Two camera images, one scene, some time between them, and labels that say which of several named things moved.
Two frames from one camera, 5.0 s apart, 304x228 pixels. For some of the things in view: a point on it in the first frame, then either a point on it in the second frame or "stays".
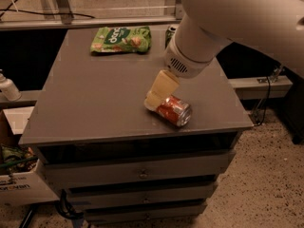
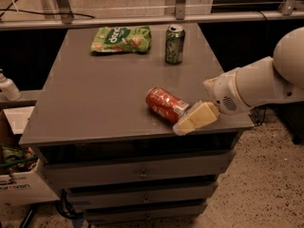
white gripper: x=184 y=66 to x=224 y=92
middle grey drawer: x=190 y=193 stays
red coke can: x=176 y=110 stays
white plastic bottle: x=9 y=89 stays
